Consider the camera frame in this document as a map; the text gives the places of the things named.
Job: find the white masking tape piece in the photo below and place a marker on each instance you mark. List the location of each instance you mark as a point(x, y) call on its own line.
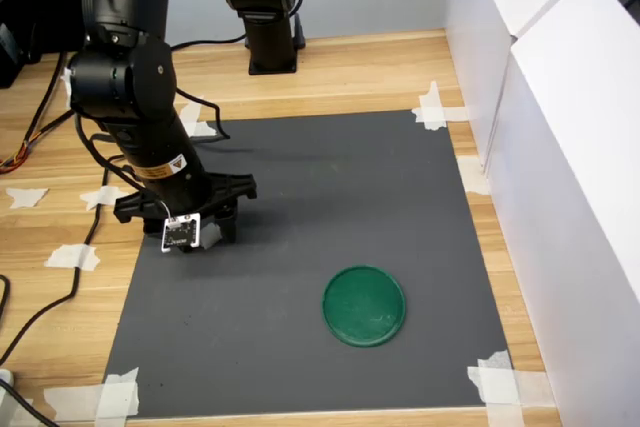
point(70, 402)
point(505, 417)
point(65, 257)
point(457, 114)
point(535, 389)
point(206, 129)
point(120, 392)
point(431, 97)
point(189, 114)
point(97, 197)
point(472, 177)
point(25, 197)

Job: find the small white camera box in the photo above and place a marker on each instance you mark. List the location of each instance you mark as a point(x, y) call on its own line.
point(181, 232)

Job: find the round green lid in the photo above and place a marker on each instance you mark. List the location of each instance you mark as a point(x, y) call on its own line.
point(364, 307)

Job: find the white partition panel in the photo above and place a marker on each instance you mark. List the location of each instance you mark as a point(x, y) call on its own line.
point(480, 22)
point(575, 197)

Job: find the small white plastic terminal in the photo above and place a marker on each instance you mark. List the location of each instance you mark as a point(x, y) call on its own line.
point(211, 237)

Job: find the dark grey mat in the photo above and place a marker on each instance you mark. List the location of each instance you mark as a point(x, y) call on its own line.
point(325, 197)

